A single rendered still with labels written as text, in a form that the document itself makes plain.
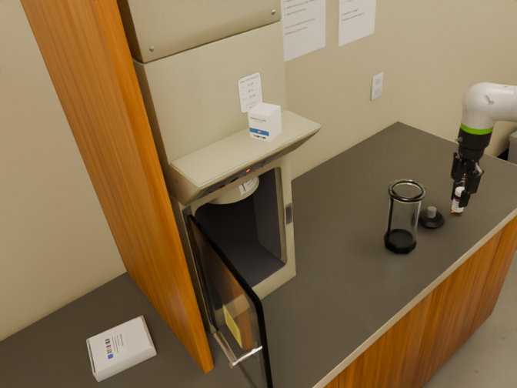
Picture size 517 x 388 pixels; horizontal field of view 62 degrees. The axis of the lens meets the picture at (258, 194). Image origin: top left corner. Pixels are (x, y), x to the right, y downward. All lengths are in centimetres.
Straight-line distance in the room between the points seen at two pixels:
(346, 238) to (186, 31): 93
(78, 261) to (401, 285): 99
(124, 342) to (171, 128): 65
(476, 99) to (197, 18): 87
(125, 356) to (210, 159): 62
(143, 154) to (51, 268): 77
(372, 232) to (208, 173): 84
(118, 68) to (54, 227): 77
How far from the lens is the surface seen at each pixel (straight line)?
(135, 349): 125
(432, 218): 157
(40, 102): 122
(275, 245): 130
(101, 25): 67
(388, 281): 138
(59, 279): 148
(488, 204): 174
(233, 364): 89
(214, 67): 87
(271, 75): 97
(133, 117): 71
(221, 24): 87
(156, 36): 80
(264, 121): 88
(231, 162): 85
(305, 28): 162
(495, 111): 141
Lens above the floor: 195
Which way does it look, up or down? 36 degrees down
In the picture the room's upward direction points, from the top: 6 degrees counter-clockwise
